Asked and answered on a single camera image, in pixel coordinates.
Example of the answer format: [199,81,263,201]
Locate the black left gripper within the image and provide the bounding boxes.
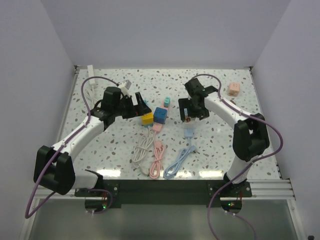
[113,92,151,119]

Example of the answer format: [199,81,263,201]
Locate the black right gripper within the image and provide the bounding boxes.
[178,97,210,122]

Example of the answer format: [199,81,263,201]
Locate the light blue power strip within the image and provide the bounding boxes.
[183,108,195,139]

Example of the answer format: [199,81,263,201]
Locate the blue cube socket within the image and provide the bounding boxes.
[153,107,168,125]

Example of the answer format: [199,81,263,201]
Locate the pink power strip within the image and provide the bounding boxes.
[152,122,163,133]

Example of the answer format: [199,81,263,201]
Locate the pink cube socket adapter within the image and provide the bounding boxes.
[228,82,241,97]

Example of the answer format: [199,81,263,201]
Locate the white power strip cable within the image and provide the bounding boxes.
[84,84,99,106]

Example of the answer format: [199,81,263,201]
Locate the pink cable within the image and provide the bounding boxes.
[149,131,166,179]

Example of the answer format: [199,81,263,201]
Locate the light blue cable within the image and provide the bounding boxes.
[162,137,197,179]

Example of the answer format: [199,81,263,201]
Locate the white cartoon cube adapter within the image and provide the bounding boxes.
[184,117,195,125]

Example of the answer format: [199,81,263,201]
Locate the teal plug adapter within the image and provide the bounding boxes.
[163,97,171,108]

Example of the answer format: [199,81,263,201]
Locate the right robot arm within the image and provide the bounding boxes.
[178,78,270,197]

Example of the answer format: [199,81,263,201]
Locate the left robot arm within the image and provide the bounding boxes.
[33,86,151,196]

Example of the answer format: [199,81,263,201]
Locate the yellow cube socket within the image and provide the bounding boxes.
[141,112,154,126]

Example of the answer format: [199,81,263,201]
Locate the teal power strip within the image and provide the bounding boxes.
[142,100,149,107]

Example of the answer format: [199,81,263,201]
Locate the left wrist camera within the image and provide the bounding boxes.
[117,80,132,96]

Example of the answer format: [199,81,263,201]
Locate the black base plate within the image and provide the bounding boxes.
[74,179,253,210]

